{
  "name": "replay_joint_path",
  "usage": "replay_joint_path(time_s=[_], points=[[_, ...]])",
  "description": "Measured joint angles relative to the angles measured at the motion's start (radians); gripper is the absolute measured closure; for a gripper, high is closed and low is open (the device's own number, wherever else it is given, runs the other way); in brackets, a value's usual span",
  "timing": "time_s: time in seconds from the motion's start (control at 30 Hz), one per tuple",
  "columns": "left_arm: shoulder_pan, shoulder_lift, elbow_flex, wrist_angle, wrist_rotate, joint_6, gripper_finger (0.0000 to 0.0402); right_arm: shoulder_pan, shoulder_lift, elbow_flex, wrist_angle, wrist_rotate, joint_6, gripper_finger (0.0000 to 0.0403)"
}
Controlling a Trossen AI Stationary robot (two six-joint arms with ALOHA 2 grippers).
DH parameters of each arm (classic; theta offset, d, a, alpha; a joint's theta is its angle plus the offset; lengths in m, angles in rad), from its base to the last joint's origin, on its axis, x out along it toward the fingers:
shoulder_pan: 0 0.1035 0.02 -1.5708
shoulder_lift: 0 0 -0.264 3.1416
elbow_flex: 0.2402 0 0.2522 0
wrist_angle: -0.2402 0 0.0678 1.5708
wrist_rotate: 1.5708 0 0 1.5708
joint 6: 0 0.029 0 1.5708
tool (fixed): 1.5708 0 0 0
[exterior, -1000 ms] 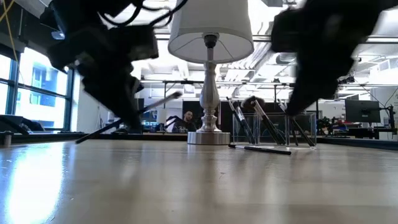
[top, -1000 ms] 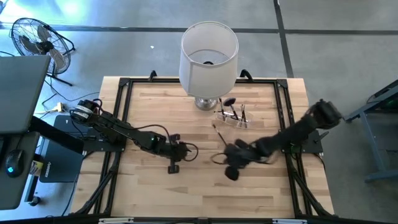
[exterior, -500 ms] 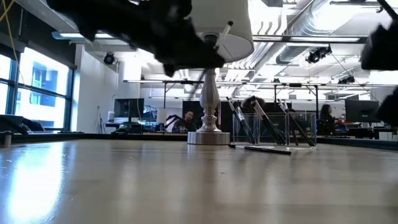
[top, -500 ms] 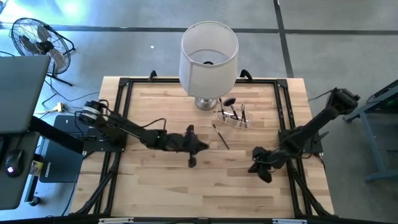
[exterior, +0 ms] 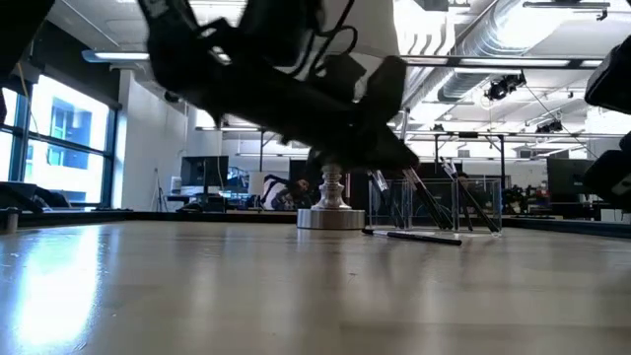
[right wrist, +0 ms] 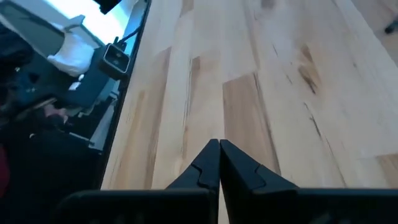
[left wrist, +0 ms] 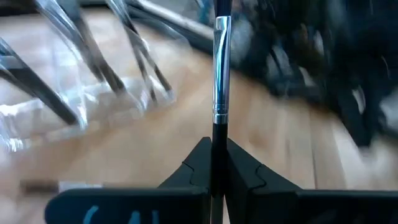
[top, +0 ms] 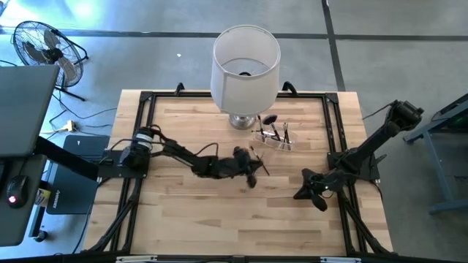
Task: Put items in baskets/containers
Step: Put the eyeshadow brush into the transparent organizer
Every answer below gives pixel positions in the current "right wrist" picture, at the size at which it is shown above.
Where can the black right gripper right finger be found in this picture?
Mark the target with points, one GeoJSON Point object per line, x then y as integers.
{"type": "Point", "coordinates": [248, 202]}

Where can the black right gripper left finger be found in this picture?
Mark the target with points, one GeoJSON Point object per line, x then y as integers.
{"type": "Point", "coordinates": [192, 202]}

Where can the person's hand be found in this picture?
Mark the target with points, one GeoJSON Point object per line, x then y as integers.
{"type": "Point", "coordinates": [56, 113]}

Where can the white crumpled cloth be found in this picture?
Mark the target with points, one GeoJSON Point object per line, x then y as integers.
{"type": "Point", "coordinates": [73, 56]}

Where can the black aluminium table frame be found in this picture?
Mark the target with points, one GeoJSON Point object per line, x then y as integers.
{"type": "Point", "coordinates": [120, 93]}

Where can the black table-level camera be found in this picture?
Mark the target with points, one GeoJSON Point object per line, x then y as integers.
{"type": "Point", "coordinates": [115, 60]}

